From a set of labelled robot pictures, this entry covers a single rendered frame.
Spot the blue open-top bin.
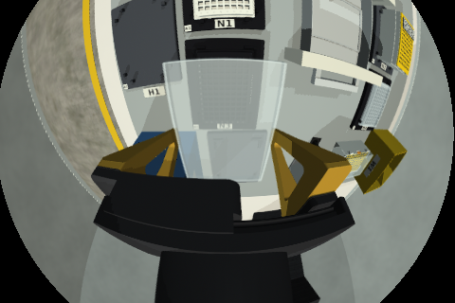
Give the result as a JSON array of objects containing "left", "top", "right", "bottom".
[{"left": 133, "top": 132, "right": 187, "bottom": 178}]

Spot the large cream rectangular box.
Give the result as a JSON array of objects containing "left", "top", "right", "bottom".
[{"left": 284, "top": 0, "right": 395, "bottom": 93}]

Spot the yellow bin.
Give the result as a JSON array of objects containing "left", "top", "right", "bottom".
[{"left": 355, "top": 129, "right": 407, "bottom": 194}]

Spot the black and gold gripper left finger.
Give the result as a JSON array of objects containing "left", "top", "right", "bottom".
[{"left": 98, "top": 128, "right": 178, "bottom": 177}]

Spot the white label with black text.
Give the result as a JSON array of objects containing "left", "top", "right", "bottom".
[{"left": 143, "top": 85, "right": 166, "bottom": 98}]

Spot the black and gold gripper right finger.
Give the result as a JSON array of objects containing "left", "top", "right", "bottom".
[{"left": 270, "top": 129, "right": 352, "bottom": 217}]

